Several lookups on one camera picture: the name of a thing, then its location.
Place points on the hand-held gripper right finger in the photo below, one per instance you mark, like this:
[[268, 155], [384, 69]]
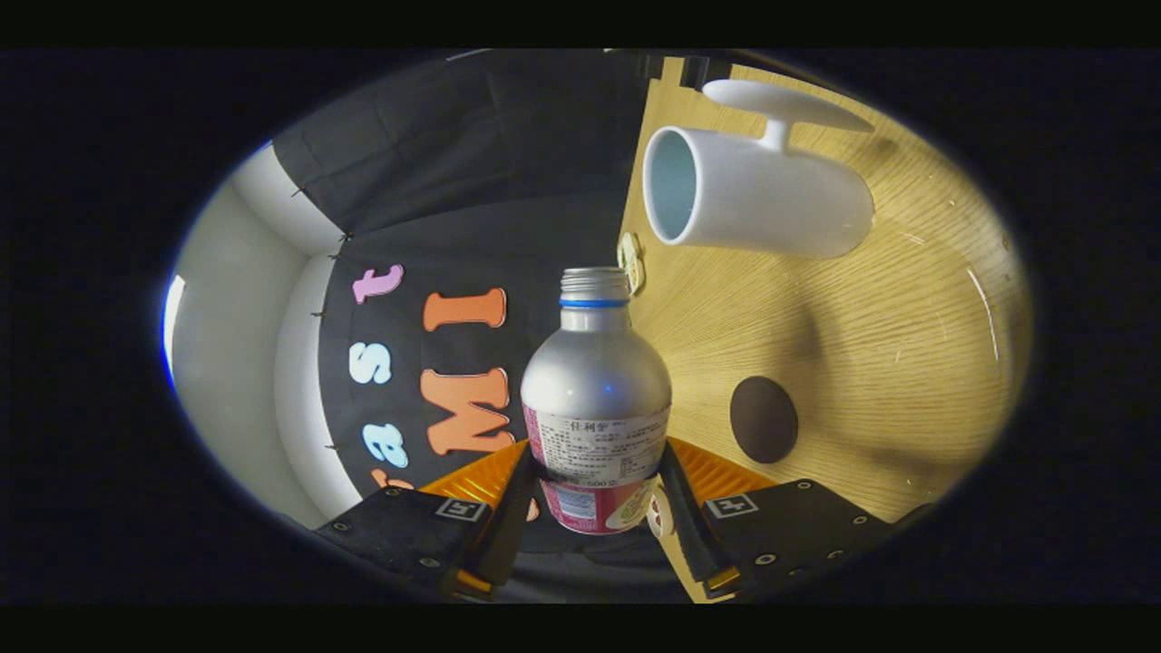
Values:
[[685, 526]]

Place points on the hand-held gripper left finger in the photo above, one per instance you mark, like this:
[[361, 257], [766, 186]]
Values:
[[512, 517]]

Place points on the dark round coaster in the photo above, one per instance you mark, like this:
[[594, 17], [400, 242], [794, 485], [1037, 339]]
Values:
[[764, 420]]

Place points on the silver juice bottle red label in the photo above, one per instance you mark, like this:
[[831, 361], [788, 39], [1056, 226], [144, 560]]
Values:
[[594, 390]]

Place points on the white cup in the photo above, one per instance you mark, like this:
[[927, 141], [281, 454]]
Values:
[[771, 204]]

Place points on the wooden table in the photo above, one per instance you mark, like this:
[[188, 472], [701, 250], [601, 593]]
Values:
[[889, 363]]

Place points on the white divided snack tray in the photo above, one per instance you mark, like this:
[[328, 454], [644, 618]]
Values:
[[631, 261]]

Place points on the black backdrop cloth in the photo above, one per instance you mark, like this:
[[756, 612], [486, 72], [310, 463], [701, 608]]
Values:
[[453, 181]]

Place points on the ceiling light panel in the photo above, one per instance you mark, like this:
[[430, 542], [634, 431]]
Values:
[[172, 317]]

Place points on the black bracket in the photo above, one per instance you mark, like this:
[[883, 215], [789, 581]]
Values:
[[695, 73]]

